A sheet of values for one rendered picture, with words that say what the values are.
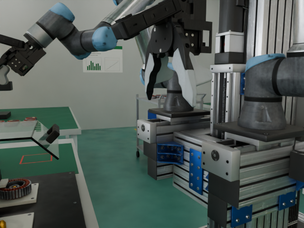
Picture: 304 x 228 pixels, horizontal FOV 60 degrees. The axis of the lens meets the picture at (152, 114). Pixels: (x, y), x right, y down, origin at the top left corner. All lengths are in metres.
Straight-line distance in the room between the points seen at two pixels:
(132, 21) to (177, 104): 0.88
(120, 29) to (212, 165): 0.56
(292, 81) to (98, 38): 0.59
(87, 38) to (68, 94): 5.22
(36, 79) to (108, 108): 1.65
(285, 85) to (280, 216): 0.74
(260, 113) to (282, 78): 0.13
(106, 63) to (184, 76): 5.82
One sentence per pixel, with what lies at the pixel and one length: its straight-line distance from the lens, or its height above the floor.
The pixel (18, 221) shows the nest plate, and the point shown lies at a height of 0.78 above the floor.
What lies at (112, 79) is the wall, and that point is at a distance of 6.22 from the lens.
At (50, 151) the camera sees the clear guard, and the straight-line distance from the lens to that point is 0.67.
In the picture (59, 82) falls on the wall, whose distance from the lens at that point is 6.10.
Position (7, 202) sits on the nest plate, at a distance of 1.05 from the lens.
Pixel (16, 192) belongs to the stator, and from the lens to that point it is 1.05.
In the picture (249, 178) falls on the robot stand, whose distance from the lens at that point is 0.86.
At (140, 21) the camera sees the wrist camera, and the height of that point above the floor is 1.28.
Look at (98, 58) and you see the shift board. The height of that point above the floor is 1.61.
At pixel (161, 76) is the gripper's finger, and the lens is 0.52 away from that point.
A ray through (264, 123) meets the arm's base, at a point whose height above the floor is 1.06.
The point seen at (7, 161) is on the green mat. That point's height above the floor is 0.75.
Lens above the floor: 1.20
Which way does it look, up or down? 8 degrees down
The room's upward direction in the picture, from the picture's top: straight up
